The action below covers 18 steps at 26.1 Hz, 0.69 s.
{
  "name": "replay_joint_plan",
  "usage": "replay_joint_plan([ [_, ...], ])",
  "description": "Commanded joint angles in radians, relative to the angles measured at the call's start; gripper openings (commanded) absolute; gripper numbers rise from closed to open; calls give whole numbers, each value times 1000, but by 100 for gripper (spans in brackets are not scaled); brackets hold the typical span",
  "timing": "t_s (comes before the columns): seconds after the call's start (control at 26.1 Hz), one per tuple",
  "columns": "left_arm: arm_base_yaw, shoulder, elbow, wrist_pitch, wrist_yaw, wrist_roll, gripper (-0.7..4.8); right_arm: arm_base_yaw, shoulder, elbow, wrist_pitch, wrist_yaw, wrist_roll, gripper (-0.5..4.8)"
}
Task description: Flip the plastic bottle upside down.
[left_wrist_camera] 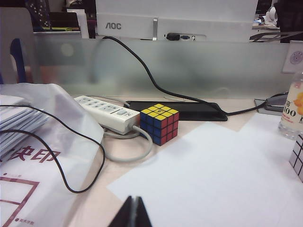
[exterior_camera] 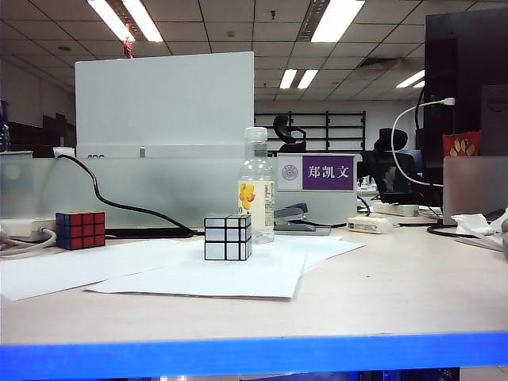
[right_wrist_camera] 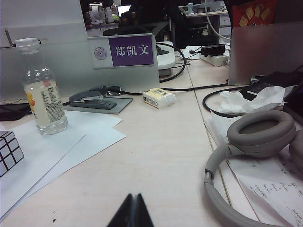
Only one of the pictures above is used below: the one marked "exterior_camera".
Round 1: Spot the black office chair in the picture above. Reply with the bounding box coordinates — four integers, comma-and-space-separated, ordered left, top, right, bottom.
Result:
272, 114, 309, 154
359, 127, 424, 206

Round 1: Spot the blue table edge strip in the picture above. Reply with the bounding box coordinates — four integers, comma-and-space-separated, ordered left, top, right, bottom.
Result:
0, 332, 508, 378

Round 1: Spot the grey stapler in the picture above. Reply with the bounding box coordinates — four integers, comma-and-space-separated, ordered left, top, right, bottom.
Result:
273, 202, 333, 236

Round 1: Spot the white power strip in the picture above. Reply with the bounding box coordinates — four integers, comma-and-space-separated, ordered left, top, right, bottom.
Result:
371, 200, 421, 217
0, 217, 59, 241

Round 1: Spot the fluorescent ceiling light panel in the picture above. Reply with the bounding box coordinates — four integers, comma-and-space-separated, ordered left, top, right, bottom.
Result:
299, 0, 366, 44
279, 68, 319, 90
87, 0, 164, 44
395, 69, 425, 89

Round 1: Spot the frosted glass desk partition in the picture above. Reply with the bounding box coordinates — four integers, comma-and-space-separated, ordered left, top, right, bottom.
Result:
0, 153, 358, 230

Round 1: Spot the red and gold packet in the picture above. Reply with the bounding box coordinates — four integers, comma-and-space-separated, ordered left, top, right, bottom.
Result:
442, 130, 483, 158

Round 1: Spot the black power cable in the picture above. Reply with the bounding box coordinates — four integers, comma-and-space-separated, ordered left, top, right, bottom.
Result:
59, 153, 194, 238

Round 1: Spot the grey Dell monitor back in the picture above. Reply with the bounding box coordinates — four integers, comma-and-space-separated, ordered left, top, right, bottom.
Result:
481, 83, 508, 156

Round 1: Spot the blue patterned object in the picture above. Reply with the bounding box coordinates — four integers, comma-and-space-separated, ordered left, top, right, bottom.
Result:
0, 101, 11, 152

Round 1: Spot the black shelving rack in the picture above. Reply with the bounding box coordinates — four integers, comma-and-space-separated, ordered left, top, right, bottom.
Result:
254, 110, 367, 152

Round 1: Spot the white monitor back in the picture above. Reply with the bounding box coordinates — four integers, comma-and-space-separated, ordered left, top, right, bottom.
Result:
75, 51, 256, 159

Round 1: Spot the grey cable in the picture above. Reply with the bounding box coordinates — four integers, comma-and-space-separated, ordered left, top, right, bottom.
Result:
0, 226, 59, 259

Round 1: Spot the white power adapter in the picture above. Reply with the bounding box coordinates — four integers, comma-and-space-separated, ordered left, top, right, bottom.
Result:
348, 215, 394, 234

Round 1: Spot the silver mirror cube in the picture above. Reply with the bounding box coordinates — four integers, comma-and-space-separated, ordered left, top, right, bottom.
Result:
203, 213, 254, 262

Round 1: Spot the dark wooden cabinet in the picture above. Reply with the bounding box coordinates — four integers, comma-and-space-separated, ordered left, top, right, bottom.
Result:
7, 114, 77, 152

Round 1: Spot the grey frosted panel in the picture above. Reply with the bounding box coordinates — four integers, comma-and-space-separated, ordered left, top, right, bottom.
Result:
443, 155, 508, 225

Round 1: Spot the black monitor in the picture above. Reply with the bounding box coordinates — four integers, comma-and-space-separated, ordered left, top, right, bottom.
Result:
416, 3, 508, 187

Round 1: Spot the white cable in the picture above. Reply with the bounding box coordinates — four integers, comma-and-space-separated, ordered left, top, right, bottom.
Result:
391, 97, 456, 187

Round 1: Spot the purple and white name plate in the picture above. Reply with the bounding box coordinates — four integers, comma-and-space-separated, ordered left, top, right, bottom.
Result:
276, 153, 358, 192

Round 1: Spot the white paper sheet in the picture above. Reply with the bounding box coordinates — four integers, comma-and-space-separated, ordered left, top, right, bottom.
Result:
273, 233, 367, 275
84, 237, 310, 299
0, 237, 207, 302

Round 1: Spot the red Chinese knot ornament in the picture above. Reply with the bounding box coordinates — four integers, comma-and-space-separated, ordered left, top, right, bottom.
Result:
123, 23, 135, 60

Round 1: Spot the clear plastic bottle yellow label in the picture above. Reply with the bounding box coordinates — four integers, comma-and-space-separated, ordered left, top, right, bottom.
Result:
237, 126, 276, 244

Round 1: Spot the colourful Rubik's cube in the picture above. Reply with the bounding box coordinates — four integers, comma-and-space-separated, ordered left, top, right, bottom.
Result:
55, 210, 106, 251

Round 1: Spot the crumpled white tissue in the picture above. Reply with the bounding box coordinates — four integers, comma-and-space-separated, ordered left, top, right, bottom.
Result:
451, 213, 506, 247

